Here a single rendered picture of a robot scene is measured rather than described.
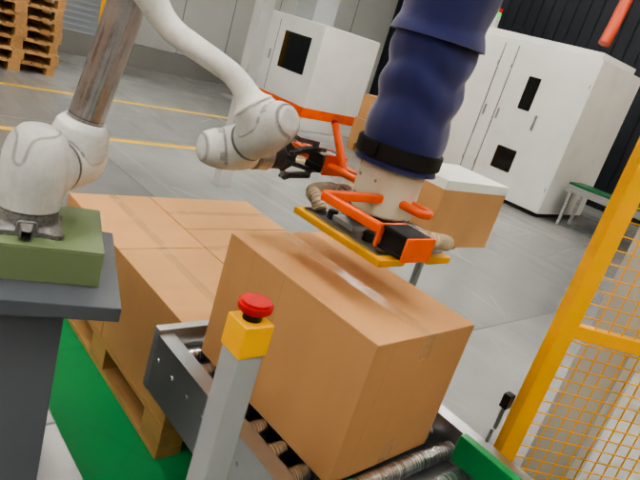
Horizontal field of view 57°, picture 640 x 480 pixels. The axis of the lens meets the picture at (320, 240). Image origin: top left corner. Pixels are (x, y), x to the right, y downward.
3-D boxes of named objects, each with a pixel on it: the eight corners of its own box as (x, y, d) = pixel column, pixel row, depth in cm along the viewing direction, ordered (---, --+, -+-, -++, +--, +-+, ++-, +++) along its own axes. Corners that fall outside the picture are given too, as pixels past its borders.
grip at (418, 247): (428, 262, 119) (436, 239, 117) (401, 263, 113) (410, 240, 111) (398, 244, 124) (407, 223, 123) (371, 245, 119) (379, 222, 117)
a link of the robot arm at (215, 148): (241, 176, 158) (271, 163, 149) (190, 172, 148) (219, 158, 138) (237, 138, 159) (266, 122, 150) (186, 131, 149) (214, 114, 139)
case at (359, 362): (425, 443, 170) (475, 324, 157) (326, 487, 142) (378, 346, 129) (297, 333, 208) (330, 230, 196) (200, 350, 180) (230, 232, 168)
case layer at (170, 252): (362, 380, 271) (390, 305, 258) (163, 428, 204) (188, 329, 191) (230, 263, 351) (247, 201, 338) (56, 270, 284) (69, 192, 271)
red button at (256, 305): (276, 326, 113) (282, 308, 112) (246, 330, 109) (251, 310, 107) (256, 308, 118) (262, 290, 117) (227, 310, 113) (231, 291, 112)
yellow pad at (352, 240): (404, 267, 145) (410, 248, 144) (377, 268, 138) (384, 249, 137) (319, 212, 168) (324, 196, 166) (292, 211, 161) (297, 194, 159)
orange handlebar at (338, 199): (469, 241, 141) (473, 228, 139) (386, 243, 120) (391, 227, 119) (255, 128, 202) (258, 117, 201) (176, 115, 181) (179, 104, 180)
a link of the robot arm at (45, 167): (-20, 203, 149) (-11, 118, 143) (22, 190, 167) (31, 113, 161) (40, 220, 149) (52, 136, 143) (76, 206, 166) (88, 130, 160)
